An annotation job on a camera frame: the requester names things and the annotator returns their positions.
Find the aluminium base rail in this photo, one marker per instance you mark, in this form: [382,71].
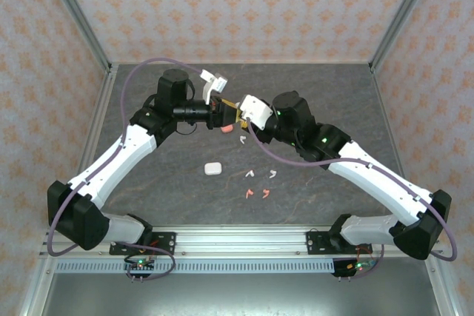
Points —
[240,242]

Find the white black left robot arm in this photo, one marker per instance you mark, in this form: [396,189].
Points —
[111,168]

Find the grey metal sheet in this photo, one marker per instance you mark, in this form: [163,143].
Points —
[240,297]

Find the white earbud charging case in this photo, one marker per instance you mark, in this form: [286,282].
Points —
[213,168]

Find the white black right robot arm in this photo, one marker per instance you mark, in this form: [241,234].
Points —
[377,183]

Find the small circuit board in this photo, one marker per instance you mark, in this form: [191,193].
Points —
[355,266]
[140,265]

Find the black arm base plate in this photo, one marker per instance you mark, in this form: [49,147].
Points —
[166,243]
[316,243]

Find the aluminium frame post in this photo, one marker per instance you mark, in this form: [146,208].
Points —
[76,12]
[405,12]

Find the pink earbud charging case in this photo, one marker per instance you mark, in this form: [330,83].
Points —
[226,130]

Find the aluminium frame side rail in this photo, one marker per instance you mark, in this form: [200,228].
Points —
[384,101]
[105,88]

